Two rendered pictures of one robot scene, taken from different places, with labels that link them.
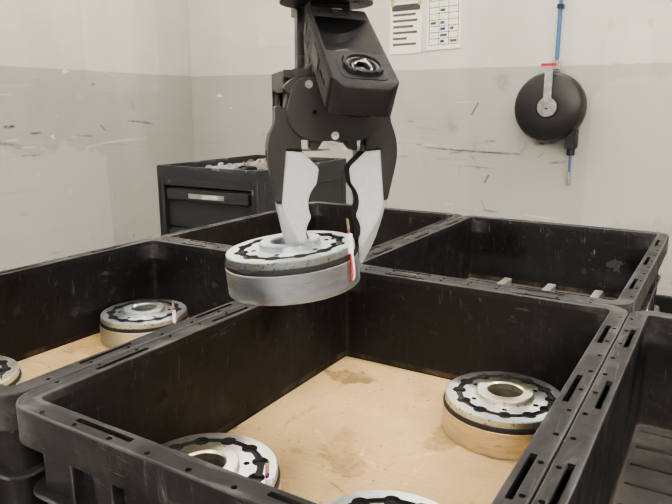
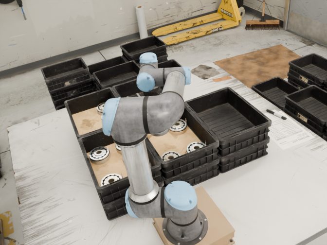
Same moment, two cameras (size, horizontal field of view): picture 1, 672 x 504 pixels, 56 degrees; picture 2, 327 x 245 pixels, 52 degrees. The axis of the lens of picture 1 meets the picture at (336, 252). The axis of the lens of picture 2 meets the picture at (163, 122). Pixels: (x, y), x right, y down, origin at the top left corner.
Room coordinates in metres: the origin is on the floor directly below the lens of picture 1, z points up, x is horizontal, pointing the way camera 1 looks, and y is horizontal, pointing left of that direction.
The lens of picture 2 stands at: (-0.35, 1.02, 1.97)
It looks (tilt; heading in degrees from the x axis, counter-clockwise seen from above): 37 degrees down; 309
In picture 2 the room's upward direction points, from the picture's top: 8 degrees counter-clockwise
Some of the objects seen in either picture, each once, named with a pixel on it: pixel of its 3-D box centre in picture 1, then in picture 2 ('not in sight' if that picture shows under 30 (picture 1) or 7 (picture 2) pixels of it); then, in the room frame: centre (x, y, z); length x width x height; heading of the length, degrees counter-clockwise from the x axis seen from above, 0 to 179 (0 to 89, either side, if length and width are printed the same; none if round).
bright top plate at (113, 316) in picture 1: (144, 313); (99, 153); (0.74, 0.23, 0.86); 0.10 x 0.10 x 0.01
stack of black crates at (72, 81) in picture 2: not in sight; (70, 88); (2.13, -0.67, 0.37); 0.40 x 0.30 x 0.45; 60
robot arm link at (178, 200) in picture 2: not in sight; (179, 201); (0.17, 0.35, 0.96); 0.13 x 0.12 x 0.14; 30
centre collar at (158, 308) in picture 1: (144, 309); (99, 152); (0.74, 0.23, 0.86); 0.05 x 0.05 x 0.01
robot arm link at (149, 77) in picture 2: not in sight; (150, 78); (0.45, 0.09, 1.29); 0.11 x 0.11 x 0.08; 30
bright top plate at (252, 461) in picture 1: (204, 472); (171, 158); (0.39, 0.09, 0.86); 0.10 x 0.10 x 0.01
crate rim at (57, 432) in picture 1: (375, 360); (173, 131); (0.45, -0.03, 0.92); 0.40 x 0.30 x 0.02; 149
